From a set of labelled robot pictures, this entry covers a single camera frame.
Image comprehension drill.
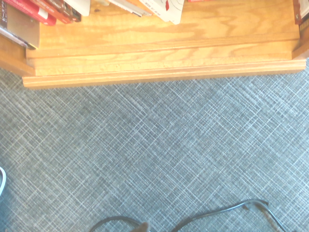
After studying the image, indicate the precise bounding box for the white curved object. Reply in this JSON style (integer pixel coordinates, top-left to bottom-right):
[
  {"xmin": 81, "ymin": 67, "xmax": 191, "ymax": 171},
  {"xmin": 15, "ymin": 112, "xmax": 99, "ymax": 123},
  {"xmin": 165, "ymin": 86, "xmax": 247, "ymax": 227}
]
[{"xmin": 0, "ymin": 166, "xmax": 7, "ymax": 195}]

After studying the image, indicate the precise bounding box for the wooden bookshelf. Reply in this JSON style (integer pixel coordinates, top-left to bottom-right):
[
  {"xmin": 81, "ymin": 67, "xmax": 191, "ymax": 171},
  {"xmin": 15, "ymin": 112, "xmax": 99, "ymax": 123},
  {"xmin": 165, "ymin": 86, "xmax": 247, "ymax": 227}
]
[{"xmin": 0, "ymin": 0, "xmax": 309, "ymax": 89}]

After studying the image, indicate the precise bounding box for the white book red mark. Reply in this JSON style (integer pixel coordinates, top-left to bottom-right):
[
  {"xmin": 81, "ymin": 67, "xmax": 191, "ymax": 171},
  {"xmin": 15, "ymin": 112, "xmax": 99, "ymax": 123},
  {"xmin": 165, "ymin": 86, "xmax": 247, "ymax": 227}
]
[{"xmin": 139, "ymin": 0, "xmax": 185, "ymax": 26}]

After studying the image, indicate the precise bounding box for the dark brown book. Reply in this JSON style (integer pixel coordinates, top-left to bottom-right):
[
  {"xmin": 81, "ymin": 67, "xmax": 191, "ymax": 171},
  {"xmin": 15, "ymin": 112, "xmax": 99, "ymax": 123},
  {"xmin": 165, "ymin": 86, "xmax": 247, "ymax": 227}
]
[{"xmin": 47, "ymin": 0, "xmax": 82, "ymax": 23}]

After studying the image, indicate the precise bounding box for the plain white book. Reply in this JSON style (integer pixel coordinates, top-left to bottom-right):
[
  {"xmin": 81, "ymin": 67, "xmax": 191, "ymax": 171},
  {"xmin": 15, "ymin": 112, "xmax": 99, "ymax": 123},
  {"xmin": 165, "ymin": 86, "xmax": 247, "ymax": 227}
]
[{"xmin": 63, "ymin": 0, "xmax": 91, "ymax": 17}]

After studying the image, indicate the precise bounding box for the dark red book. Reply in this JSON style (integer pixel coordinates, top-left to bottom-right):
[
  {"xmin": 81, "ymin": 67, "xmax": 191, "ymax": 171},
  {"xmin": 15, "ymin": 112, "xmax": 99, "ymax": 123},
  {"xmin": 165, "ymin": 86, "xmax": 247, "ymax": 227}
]
[{"xmin": 30, "ymin": 0, "xmax": 74, "ymax": 24}]

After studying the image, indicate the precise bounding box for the bright red book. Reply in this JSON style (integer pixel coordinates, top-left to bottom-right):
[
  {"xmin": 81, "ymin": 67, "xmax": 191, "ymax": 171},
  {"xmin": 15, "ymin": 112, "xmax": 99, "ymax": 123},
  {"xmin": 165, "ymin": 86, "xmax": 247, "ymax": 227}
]
[{"xmin": 1, "ymin": 0, "xmax": 57, "ymax": 27}]

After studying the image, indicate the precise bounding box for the black floor cable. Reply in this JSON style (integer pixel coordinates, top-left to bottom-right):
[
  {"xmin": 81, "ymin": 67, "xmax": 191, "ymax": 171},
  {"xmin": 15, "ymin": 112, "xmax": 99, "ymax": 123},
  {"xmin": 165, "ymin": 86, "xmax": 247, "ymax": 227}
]
[
  {"xmin": 172, "ymin": 199, "xmax": 288, "ymax": 232},
  {"xmin": 89, "ymin": 216, "xmax": 145, "ymax": 232}
]

